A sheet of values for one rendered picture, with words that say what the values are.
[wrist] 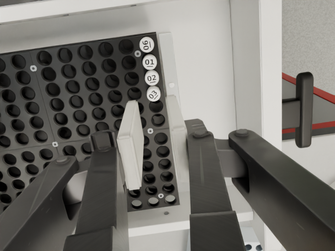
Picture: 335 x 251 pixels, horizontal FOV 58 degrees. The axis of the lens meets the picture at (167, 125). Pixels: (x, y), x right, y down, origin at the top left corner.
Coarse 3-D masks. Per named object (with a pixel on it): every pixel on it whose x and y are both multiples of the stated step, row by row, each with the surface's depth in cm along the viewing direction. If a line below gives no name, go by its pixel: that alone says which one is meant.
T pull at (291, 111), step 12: (300, 84) 27; (312, 84) 27; (300, 96) 28; (312, 96) 27; (288, 108) 28; (300, 108) 28; (312, 108) 28; (288, 120) 28; (300, 120) 28; (312, 120) 28; (300, 132) 29; (300, 144) 29
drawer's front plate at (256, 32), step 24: (240, 0) 28; (264, 0) 23; (240, 24) 29; (264, 24) 23; (240, 48) 30; (264, 48) 24; (240, 72) 31; (264, 72) 25; (240, 96) 32; (264, 96) 25; (240, 120) 34; (264, 120) 26; (264, 240) 31
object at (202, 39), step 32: (64, 0) 25; (96, 0) 25; (128, 0) 26; (160, 0) 26; (192, 0) 31; (224, 0) 31; (0, 32) 31; (32, 32) 32; (64, 32) 32; (96, 32) 32; (128, 32) 32; (160, 32) 32; (192, 32) 32; (224, 32) 32; (192, 64) 33; (224, 64) 34; (192, 96) 35; (224, 96) 35; (224, 128) 36; (128, 224) 34; (160, 224) 34
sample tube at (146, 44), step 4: (144, 40) 25; (148, 40) 25; (152, 40) 25; (140, 44) 25; (144, 44) 25; (148, 44) 25; (152, 44) 25; (140, 48) 25; (144, 48) 25; (148, 48) 25; (152, 48) 25
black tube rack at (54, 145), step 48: (48, 48) 26; (96, 48) 26; (0, 96) 27; (48, 96) 27; (96, 96) 31; (144, 96) 28; (0, 144) 29; (48, 144) 29; (144, 144) 30; (0, 192) 31; (144, 192) 31
